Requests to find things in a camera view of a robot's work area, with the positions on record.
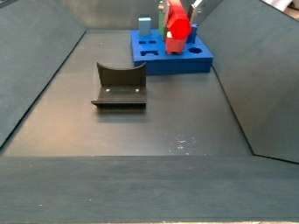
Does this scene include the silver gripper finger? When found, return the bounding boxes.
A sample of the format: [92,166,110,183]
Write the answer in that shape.
[188,0,202,23]

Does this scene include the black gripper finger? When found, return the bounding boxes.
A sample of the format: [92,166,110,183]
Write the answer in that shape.
[157,0,172,36]

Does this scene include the red hexagon bar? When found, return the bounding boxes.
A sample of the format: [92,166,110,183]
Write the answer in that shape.
[166,0,192,39]

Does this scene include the blue foam shape board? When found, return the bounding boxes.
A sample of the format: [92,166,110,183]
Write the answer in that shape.
[130,30,213,75]

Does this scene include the light blue square block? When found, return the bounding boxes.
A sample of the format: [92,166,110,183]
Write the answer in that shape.
[137,17,152,36]

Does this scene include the dark blue star peg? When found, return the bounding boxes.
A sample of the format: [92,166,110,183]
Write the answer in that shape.
[185,24,198,44]

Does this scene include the red pentagon block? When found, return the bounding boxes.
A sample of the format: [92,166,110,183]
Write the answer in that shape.
[165,31,185,54]

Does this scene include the black curved holder stand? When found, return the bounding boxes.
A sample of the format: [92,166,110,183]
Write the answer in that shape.
[90,64,146,107]

